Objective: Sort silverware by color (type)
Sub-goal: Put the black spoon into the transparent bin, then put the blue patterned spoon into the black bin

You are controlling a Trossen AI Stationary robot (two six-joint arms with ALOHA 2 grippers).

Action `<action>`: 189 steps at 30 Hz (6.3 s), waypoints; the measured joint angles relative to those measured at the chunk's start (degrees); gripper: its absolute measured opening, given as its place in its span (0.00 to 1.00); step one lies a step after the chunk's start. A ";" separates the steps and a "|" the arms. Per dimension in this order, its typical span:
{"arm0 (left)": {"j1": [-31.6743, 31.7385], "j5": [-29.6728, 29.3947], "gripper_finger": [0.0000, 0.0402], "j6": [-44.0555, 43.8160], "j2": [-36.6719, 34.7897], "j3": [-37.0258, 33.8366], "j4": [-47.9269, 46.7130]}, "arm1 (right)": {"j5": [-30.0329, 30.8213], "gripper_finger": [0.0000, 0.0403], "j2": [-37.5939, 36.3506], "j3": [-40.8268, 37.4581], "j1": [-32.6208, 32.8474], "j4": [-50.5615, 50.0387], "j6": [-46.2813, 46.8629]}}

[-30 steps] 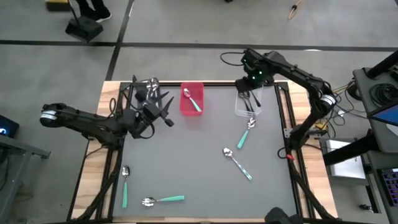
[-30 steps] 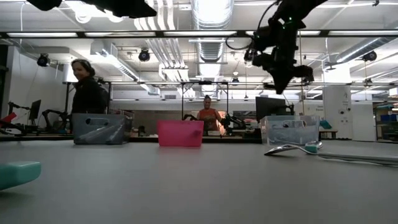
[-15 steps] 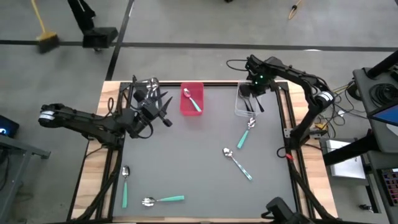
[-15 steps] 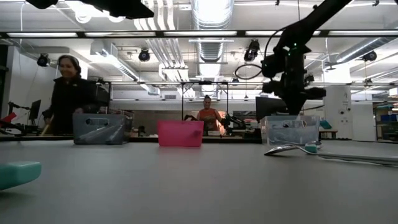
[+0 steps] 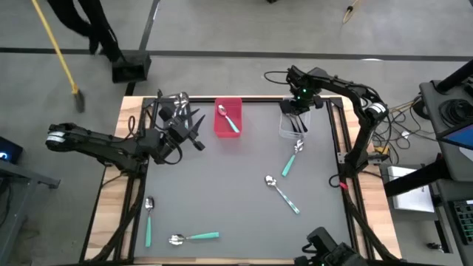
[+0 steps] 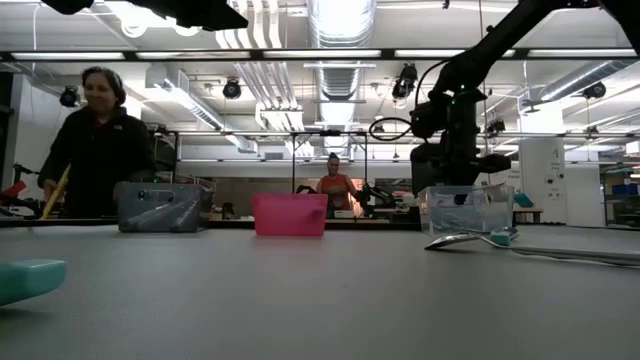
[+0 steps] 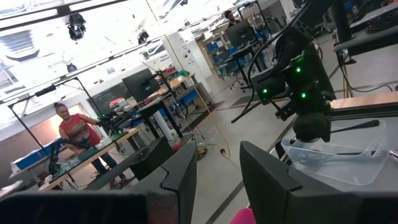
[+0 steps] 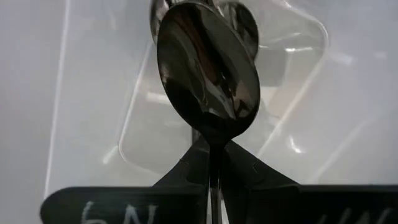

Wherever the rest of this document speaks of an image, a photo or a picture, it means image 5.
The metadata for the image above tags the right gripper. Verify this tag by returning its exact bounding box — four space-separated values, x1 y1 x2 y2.
279 85 325 121

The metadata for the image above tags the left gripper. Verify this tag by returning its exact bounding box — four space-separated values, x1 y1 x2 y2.
158 106 206 152

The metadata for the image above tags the teal-handled spoon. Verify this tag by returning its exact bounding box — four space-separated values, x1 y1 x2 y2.
280 139 305 178
217 104 241 134
144 196 155 248
168 231 220 247

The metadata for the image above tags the grey plastic bin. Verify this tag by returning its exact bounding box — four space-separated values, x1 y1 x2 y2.
159 95 196 139

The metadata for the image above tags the clear plastic bin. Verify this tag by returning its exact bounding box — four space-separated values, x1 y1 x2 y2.
279 96 312 140

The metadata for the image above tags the pink-red plastic bin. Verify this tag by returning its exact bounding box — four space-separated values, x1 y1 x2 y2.
213 97 244 139

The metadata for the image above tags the wooden table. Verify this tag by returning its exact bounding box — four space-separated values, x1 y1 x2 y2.
84 95 403 265

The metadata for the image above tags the black dustpan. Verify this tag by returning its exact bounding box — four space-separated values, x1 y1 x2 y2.
111 50 153 84

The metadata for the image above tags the grey table mat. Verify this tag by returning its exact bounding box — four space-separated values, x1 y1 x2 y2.
132 101 355 260

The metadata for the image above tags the grey equipment cart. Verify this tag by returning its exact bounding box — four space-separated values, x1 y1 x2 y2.
419 79 473 182

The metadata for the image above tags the person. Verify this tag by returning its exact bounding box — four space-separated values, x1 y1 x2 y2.
46 0 123 63

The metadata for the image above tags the white box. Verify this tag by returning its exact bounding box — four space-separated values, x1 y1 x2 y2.
387 165 436 214

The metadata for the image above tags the black pole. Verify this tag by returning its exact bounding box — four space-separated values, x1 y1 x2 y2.
434 60 473 94

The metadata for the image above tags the blue laptop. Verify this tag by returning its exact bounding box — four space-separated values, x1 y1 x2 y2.
441 123 473 151

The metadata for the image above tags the grey side table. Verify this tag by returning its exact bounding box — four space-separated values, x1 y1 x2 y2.
0 157 61 262

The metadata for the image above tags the black device with blue light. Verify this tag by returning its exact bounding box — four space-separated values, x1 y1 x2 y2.
0 135 24 166

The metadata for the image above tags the black keypad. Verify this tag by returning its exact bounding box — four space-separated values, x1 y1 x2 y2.
451 199 473 245

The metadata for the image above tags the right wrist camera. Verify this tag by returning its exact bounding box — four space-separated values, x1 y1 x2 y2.
287 65 310 88

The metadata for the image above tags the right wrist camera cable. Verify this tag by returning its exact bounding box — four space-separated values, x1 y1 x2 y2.
263 69 293 86

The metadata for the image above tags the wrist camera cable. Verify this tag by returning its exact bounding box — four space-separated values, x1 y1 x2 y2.
126 115 185 166
263 69 293 86

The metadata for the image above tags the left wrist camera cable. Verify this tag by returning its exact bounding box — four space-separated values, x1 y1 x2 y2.
126 115 185 166

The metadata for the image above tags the spoon with thin teal handle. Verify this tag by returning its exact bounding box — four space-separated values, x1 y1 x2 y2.
264 174 302 216

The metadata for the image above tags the floor cable bundle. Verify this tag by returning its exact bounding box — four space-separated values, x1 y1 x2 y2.
371 96 439 158

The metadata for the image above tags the yellow floor cable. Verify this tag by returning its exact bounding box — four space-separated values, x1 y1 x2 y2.
341 0 362 25

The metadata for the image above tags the yellow-handled broom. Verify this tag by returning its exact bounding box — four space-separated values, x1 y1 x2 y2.
30 0 86 114

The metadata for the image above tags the black cable coil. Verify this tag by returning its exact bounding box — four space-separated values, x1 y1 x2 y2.
439 98 473 129

